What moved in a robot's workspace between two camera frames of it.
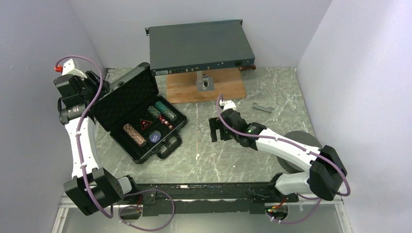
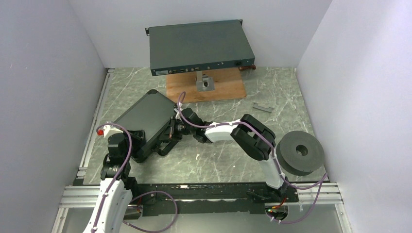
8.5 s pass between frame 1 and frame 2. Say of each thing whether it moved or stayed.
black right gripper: moved
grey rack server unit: stayed
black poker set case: moved
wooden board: stayed
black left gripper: moved
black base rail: stayed
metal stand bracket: stayed
